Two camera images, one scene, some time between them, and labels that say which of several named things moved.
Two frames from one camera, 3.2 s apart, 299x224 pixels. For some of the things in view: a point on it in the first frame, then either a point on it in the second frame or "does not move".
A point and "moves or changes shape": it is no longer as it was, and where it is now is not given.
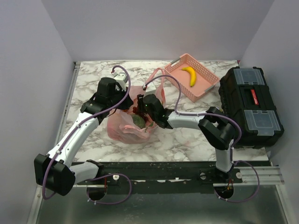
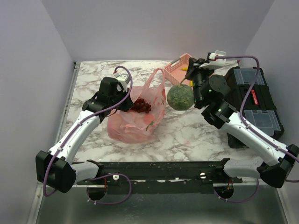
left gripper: x=128 y=103 does not move
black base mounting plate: x=161 y=177 does not move
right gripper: x=141 y=103 -> x=193 y=67
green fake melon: x=138 y=121 -> x=180 y=97
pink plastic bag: x=120 y=122 does not move
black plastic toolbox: x=245 y=95 does not move
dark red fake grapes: x=136 y=111 moves or changes shape
